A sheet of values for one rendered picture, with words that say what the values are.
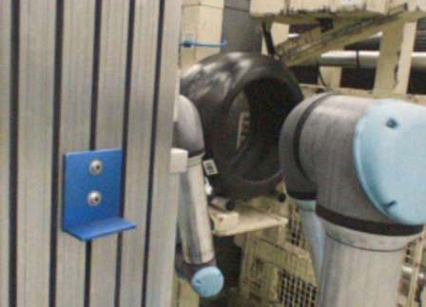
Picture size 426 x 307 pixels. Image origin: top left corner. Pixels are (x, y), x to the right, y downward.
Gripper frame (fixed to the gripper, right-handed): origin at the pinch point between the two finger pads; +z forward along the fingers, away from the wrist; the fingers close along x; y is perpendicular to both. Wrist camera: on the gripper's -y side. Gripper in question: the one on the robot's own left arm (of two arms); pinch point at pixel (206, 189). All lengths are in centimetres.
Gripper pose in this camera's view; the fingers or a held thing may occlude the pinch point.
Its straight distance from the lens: 149.3
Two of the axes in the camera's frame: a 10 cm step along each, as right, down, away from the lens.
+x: -9.4, 2.2, 2.6
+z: 2.0, -2.7, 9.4
